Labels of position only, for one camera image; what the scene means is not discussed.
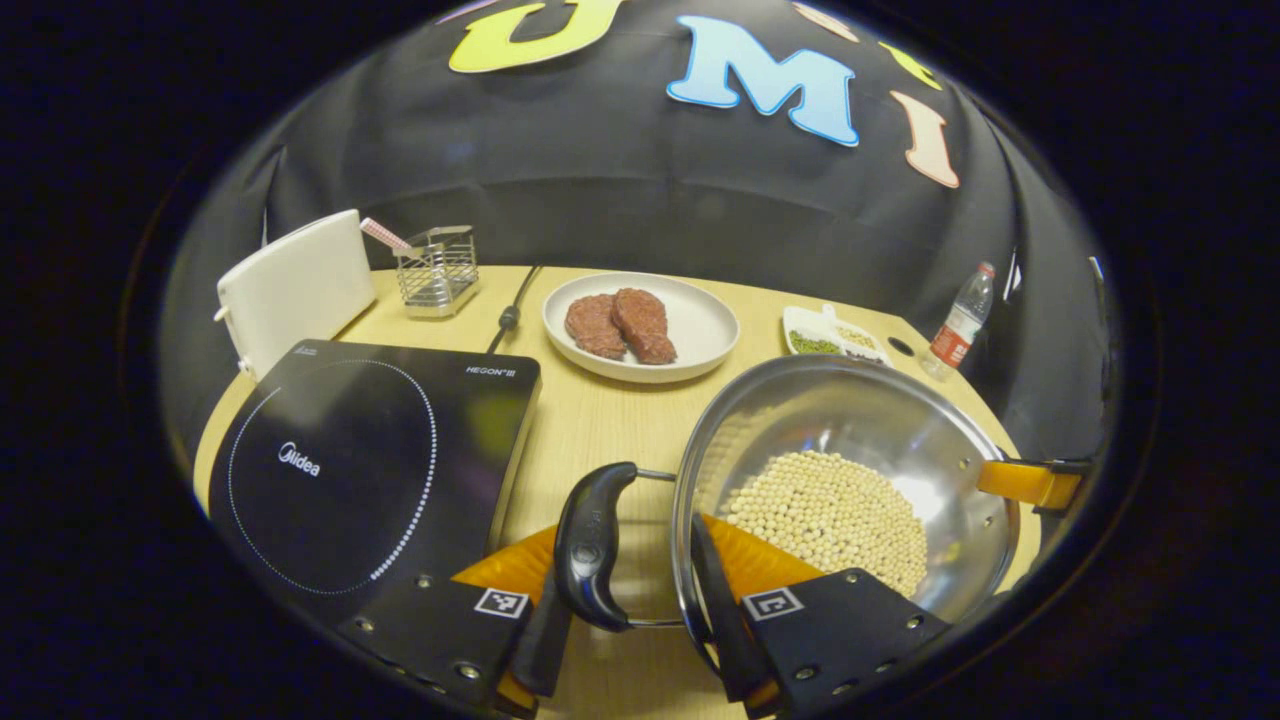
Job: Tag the dark bottle cap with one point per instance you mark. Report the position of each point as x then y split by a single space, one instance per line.
901 347

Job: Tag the pile of soybeans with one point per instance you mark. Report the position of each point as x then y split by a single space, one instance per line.
830 515

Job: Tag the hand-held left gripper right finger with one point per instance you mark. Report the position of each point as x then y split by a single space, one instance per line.
725 620

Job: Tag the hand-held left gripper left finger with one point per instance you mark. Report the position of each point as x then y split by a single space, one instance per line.
440 630

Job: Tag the black induction cooktop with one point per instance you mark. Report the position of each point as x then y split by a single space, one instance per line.
340 470

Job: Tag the white divided bean dish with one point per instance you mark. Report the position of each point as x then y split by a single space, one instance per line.
830 335

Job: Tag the raw meat steak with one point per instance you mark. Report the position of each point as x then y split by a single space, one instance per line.
645 325
595 328

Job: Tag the stainless steel pot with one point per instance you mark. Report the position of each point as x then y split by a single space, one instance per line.
830 410

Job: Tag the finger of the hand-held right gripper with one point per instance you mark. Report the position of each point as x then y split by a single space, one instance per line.
1025 482

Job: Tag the white round plate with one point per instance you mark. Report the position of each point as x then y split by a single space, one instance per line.
700 320

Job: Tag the white toaster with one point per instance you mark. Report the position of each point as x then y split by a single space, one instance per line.
300 285

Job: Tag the clear plastic water bottle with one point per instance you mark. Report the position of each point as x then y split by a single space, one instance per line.
960 330

